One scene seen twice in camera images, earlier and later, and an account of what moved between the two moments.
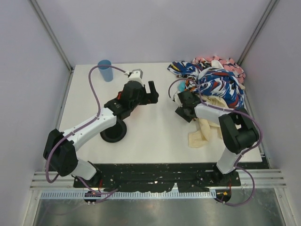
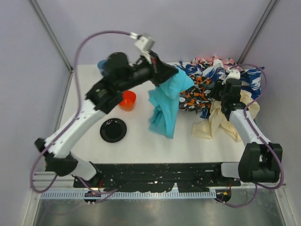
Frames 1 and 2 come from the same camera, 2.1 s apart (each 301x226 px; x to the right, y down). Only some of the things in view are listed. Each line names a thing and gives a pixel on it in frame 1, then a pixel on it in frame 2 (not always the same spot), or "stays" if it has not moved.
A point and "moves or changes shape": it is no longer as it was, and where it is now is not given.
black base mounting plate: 154,177 stays
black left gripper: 146,94 → 156,69
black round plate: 115,133 stays
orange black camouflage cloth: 187,83 → 198,97
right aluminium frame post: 266,14 stays
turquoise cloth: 181,85 moves or changes shape
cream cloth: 206,129 → 252,107
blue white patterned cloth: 218,87 moves or changes shape
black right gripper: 182,110 → 221,93
